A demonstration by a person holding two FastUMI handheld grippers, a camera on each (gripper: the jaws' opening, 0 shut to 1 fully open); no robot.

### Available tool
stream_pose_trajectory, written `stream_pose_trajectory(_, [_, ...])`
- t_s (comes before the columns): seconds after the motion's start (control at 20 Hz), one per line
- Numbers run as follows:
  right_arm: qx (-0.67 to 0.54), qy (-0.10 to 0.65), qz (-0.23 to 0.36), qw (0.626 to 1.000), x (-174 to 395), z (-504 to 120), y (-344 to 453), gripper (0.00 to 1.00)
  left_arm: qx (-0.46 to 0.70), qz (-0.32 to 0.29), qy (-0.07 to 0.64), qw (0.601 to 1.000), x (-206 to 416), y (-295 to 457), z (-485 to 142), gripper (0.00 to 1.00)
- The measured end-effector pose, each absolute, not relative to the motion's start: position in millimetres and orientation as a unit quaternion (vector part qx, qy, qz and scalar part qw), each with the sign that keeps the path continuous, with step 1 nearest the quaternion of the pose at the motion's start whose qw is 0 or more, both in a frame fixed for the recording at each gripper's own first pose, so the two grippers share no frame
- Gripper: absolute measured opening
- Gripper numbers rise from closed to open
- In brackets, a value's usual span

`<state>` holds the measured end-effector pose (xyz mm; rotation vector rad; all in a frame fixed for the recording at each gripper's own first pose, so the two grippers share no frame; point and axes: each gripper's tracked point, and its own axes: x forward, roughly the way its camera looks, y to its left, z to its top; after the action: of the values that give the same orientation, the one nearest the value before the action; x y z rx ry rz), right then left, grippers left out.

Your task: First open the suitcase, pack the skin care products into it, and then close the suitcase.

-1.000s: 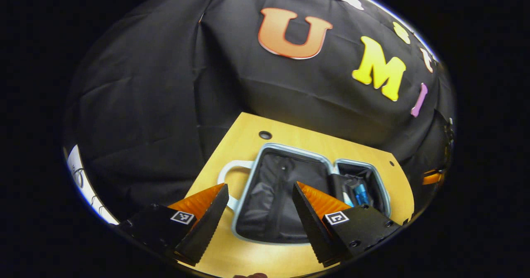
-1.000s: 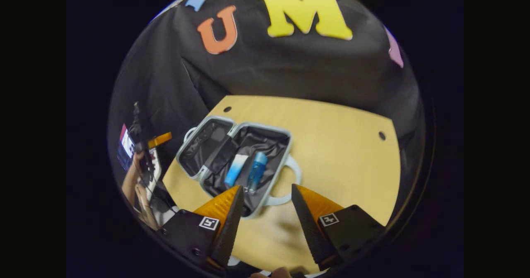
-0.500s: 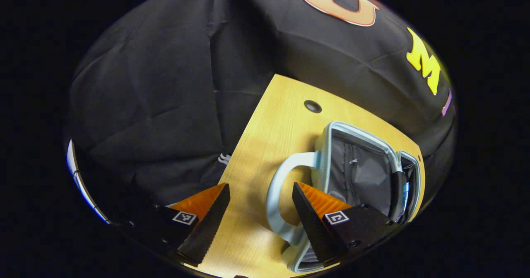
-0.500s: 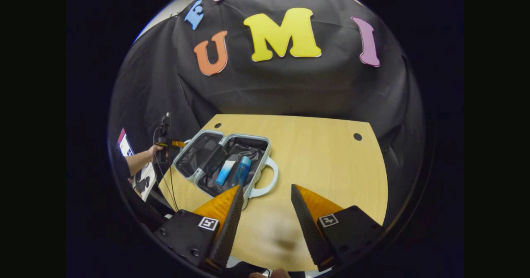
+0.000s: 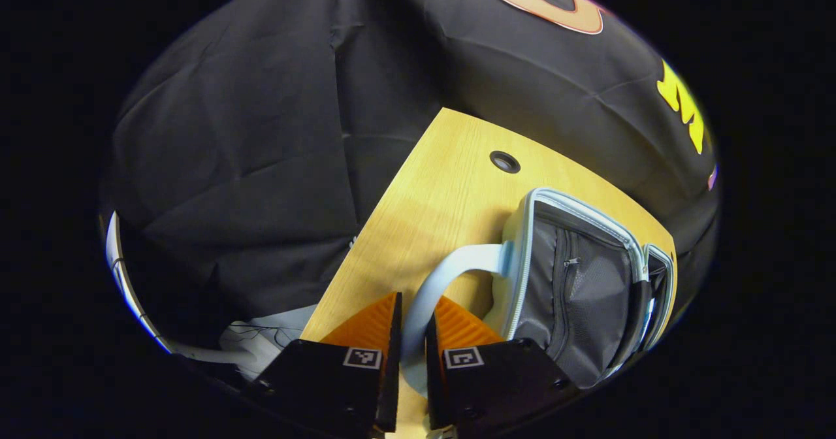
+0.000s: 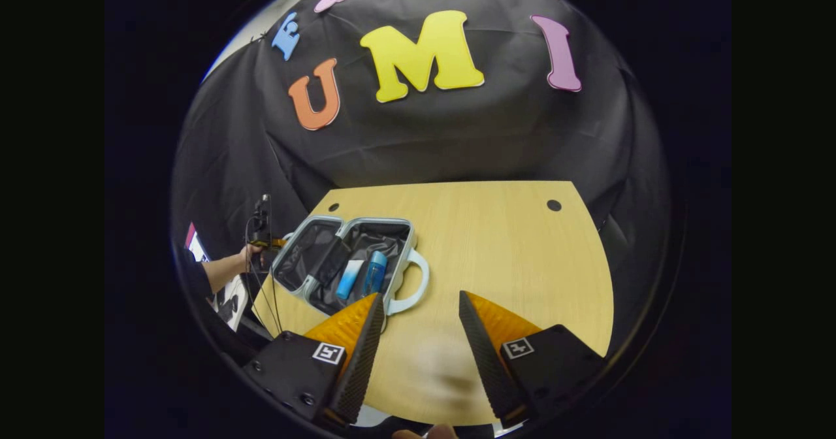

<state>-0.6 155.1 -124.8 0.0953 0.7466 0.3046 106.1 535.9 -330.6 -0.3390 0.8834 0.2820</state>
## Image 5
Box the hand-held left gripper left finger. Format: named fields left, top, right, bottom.
left=250, top=291, right=404, bottom=436

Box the white crumpled cloth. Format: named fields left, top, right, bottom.
left=219, top=305, right=317, bottom=381

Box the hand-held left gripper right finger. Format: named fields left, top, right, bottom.
left=425, top=295, right=583, bottom=438

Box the black backdrop cloth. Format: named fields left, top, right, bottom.
left=101, top=0, right=722, bottom=361

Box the black table cable hole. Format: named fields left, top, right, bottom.
left=490, top=151, right=522, bottom=174

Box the light blue suitcase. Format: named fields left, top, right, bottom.
left=400, top=187, right=678, bottom=398

